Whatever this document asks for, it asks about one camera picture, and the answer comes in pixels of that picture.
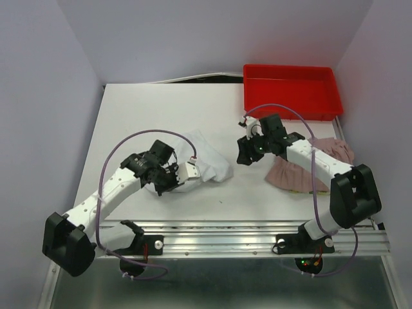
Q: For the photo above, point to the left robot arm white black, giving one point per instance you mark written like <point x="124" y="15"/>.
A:
<point x="73" y="240"/>

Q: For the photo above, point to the red plastic tray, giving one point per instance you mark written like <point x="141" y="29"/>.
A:
<point x="310" y="91"/>

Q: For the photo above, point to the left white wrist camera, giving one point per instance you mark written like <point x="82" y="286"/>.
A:
<point x="187" y="171"/>

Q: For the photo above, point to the aluminium rail frame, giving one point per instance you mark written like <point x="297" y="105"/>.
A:
<point x="217" y="245"/>

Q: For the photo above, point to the pink pleated skirt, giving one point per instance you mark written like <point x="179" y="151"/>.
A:
<point x="291" y="177"/>

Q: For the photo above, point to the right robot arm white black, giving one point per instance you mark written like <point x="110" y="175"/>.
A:
<point x="353" y="191"/>

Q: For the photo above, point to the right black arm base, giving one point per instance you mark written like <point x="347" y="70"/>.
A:
<point x="309" y="252"/>

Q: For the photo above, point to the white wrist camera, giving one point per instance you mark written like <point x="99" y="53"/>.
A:
<point x="187" y="171"/>
<point x="251" y="125"/>

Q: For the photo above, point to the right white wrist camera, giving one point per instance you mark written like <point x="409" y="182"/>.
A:
<point x="251" y="125"/>

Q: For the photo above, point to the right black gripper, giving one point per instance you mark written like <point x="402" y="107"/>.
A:
<point x="245" y="151"/>

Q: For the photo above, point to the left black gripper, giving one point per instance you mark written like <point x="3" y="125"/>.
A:
<point x="174" y="183"/>

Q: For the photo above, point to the white skirt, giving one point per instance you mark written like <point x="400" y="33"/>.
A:
<point x="212" y="165"/>

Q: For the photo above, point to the yellow green skirt underneath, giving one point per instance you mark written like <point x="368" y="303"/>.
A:
<point x="326" y="193"/>

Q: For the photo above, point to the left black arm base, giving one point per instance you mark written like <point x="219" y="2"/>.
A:
<point x="134" y="248"/>

